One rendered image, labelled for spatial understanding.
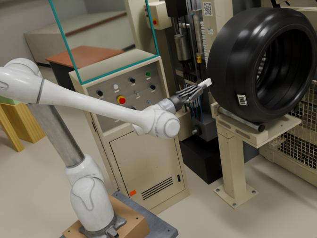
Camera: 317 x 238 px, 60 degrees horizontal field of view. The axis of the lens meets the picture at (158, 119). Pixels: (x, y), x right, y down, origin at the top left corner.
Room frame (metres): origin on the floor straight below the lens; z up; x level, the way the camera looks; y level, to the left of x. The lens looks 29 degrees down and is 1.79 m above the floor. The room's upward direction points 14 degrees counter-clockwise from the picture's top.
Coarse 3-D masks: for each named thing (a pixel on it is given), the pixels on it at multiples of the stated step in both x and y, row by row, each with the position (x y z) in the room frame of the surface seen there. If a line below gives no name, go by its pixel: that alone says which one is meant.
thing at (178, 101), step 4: (172, 96) 1.15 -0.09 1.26; (176, 96) 1.14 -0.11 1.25; (180, 96) 1.17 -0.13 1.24; (188, 96) 1.15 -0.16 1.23; (172, 100) 1.12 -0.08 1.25; (176, 100) 1.12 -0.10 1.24; (180, 100) 1.14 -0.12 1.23; (184, 100) 1.12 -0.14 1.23; (176, 104) 1.11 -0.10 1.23; (180, 104) 1.12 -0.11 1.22; (176, 108) 1.11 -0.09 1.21; (180, 108) 1.12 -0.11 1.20
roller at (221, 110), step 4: (220, 108) 1.53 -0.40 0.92; (220, 112) 1.53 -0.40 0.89; (224, 112) 1.48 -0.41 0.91; (228, 112) 1.45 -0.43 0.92; (228, 116) 1.45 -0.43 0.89; (232, 116) 1.42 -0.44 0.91; (236, 116) 1.39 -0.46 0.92; (240, 120) 1.35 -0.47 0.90; (244, 120) 1.33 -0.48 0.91; (248, 120) 1.31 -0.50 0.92; (244, 124) 1.33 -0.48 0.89; (248, 124) 1.29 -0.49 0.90; (252, 124) 1.27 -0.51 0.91; (256, 124) 1.25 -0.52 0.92; (260, 124) 1.24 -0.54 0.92; (256, 128) 1.24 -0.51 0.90; (260, 128) 1.22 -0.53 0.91; (264, 128) 1.23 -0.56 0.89
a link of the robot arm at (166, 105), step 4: (164, 100) 1.13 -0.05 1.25; (168, 100) 1.12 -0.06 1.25; (160, 104) 1.11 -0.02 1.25; (164, 104) 1.10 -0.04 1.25; (168, 104) 1.10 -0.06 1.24; (172, 104) 1.10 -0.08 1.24; (164, 108) 1.09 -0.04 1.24; (168, 108) 1.09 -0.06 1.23; (172, 108) 1.09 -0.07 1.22; (172, 112) 1.09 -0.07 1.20
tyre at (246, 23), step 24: (240, 24) 1.34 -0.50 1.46; (264, 24) 1.24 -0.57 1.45; (288, 24) 1.26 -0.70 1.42; (216, 48) 1.36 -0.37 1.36; (240, 48) 1.22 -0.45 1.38; (264, 48) 1.20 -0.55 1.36; (288, 48) 1.55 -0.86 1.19; (312, 48) 1.33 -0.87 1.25; (216, 72) 1.31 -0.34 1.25; (240, 72) 1.18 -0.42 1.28; (264, 72) 1.58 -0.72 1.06; (288, 72) 1.51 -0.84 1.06; (312, 72) 1.33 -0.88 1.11; (216, 96) 1.34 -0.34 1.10; (264, 96) 1.51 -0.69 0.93; (288, 96) 1.40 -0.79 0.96; (264, 120) 1.22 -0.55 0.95
